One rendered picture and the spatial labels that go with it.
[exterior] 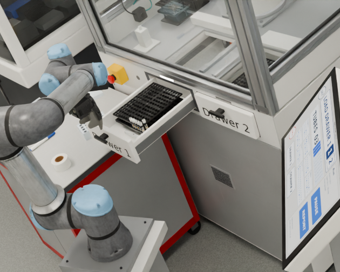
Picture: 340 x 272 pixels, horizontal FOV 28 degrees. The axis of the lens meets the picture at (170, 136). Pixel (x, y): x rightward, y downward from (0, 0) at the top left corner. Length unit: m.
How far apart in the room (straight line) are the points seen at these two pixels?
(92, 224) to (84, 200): 0.08
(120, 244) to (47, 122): 0.54
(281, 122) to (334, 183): 0.68
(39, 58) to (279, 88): 1.37
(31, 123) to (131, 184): 1.08
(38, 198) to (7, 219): 1.81
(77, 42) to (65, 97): 1.38
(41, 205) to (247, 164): 0.85
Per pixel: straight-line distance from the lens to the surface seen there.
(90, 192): 2.15
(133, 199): 2.89
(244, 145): 2.53
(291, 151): 2.02
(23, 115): 1.85
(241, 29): 2.11
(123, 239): 2.22
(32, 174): 2.04
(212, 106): 2.47
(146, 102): 2.62
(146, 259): 2.22
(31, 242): 3.70
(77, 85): 2.06
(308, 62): 2.35
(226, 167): 2.74
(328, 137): 1.82
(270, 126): 2.32
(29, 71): 3.24
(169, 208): 3.06
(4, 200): 4.07
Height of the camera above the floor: 2.33
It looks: 36 degrees down
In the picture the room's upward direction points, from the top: 21 degrees counter-clockwise
